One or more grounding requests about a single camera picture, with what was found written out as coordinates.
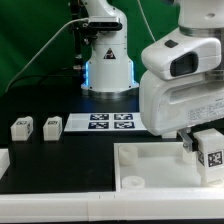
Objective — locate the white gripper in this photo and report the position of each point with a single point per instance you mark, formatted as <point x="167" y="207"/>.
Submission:
<point x="167" y="106"/>

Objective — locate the white square tabletop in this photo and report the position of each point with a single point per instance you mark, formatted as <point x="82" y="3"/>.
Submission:
<point x="156" y="165"/>

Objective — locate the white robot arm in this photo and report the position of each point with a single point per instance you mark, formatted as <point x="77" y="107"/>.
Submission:
<point x="109" y="71"/>

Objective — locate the white sheet with tags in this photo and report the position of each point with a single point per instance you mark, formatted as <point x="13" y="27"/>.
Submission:
<point x="84" y="122"/>

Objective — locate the white front fence bar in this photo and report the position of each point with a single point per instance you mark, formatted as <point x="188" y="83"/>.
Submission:
<point x="203" y="203"/>

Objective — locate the white fence bar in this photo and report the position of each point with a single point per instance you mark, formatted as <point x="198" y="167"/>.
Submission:
<point x="203" y="203"/>
<point x="4" y="161"/>

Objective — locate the white left fence bar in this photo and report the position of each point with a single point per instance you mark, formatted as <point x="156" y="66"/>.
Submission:
<point x="4" y="161"/>

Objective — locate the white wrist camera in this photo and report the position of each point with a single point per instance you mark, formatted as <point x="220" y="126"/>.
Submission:
<point x="178" y="56"/>

